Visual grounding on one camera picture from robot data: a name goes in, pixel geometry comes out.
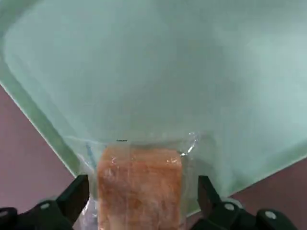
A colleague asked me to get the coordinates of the orange bread pack clear wrapper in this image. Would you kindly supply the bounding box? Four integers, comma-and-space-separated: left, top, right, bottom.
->
78, 131, 201, 230

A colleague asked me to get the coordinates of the green rectangular tray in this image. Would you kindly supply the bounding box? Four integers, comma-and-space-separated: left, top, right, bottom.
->
0, 0, 307, 216

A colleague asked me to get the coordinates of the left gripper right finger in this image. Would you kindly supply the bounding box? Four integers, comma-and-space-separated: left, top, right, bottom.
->
195, 175, 298, 230

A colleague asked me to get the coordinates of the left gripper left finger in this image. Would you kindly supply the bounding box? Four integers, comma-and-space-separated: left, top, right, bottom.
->
0, 174, 90, 230

